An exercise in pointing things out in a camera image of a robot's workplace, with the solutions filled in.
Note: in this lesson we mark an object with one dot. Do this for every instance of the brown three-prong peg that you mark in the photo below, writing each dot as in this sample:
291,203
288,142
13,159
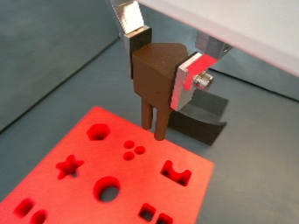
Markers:
155,63

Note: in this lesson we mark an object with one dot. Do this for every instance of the red shape-sorter block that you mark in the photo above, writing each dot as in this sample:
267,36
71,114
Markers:
111,175

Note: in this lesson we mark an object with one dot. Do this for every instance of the black curved holder stand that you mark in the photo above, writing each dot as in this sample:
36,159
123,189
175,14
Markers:
198,119

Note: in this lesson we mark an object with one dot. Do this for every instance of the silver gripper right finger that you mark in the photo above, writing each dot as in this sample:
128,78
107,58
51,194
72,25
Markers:
191,73

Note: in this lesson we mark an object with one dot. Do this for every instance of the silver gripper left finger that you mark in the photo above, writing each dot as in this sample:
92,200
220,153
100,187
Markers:
135,33

